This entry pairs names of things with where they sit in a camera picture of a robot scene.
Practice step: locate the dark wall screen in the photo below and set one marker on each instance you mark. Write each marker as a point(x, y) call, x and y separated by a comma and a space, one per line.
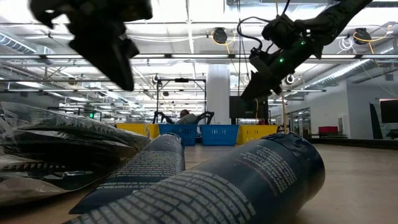
point(390, 112)

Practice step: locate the black background monitor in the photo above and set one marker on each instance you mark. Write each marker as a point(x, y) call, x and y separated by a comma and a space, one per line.
point(245, 109)

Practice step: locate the black leaning panel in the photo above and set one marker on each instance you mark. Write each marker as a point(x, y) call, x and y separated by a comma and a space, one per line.
point(375, 124)

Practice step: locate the black background rig frame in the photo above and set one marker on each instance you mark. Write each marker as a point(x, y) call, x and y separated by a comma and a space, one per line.
point(182, 80)

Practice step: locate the yellow plastic basket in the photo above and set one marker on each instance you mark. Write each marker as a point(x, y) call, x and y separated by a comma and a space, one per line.
point(252, 133)
point(136, 129)

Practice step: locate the dark blue lotion tube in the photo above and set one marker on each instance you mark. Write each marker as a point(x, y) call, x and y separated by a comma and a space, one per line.
point(149, 165)
point(233, 186)

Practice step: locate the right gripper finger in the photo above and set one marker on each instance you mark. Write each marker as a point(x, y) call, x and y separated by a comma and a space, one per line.
point(262, 88)

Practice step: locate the clear bag with black item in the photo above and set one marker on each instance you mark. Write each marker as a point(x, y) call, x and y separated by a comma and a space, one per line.
point(93, 140)
point(62, 116)
point(46, 183)

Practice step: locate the white round pillar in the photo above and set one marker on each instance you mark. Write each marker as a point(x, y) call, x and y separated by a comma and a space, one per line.
point(217, 93)

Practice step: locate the person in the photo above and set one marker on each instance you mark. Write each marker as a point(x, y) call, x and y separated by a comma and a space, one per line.
point(184, 112)

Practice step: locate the black background robot arms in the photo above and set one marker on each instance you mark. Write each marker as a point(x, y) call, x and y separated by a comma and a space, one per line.
point(205, 115)

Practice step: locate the red box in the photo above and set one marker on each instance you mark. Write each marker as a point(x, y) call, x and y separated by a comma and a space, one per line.
point(328, 130)

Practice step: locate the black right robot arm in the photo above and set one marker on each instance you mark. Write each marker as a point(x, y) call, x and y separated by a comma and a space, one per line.
point(335, 15)

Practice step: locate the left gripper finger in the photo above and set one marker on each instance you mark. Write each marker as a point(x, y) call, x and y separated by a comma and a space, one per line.
point(109, 59)
point(133, 48)

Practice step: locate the grey deodorant stick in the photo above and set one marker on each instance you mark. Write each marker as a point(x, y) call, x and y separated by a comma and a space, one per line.
point(189, 119)

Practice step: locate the blue plastic basket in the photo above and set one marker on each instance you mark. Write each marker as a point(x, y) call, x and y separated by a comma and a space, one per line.
point(188, 135)
point(219, 135)

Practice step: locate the black distant rig frame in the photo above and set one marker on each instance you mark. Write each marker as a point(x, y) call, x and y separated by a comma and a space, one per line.
point(74, 108)

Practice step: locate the silver ceiling duct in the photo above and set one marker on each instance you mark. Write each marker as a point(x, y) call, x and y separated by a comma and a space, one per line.
point(18, 45)
point(342, 72)

